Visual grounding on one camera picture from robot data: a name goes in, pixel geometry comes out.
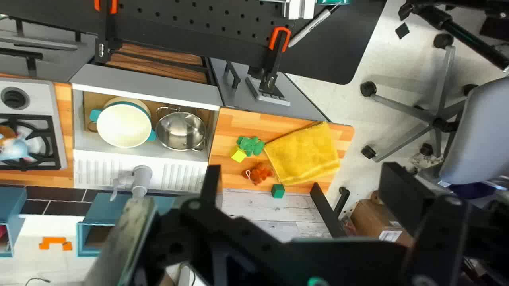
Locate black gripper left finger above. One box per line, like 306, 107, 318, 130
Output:
198, 164, 223, 215

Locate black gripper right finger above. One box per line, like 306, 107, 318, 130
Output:
309, 181, 352, 240

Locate yellow plush cube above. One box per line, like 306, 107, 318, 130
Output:
229, 148, 250, 165

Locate orange plush toy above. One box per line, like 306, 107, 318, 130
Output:
242, 161, 276, 186

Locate green plush cube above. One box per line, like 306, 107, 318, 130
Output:
269, 183, 288, 200

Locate green plush toy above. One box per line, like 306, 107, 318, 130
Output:
236, 135, 266, 159

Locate toy food pile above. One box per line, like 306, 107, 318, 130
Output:
0, 124, 43, 164

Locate toy stove black grates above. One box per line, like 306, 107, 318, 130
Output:
0, 78, 69, 172

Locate grey wood backsplash panel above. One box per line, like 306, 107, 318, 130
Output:
220, 188, 341, 243

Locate cardboard box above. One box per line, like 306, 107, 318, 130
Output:
347, 196, 417, 250

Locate yellow towel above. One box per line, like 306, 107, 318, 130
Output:
263, 119, 342, 188

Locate steel pot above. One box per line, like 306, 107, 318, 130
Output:
155, 107, 209, 153

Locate grey toy faucet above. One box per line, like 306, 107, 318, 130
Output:
109, 164, 155, 202

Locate white bowl teal rim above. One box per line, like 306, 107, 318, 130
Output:
88, 97, 159, 151

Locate empty teal planter box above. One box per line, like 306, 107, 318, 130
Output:
77, 192, 180, 259

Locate white toy sink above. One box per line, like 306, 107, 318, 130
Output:
69, 62, 225, 194

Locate black pegboard table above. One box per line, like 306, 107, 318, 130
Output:
0, 0, 388, 86

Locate grey office chair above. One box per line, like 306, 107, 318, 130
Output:
358, 30, 509, 188

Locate black clamp orange handle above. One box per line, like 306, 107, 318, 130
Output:
91, 0, 123, 64
258, 24, 295, 103

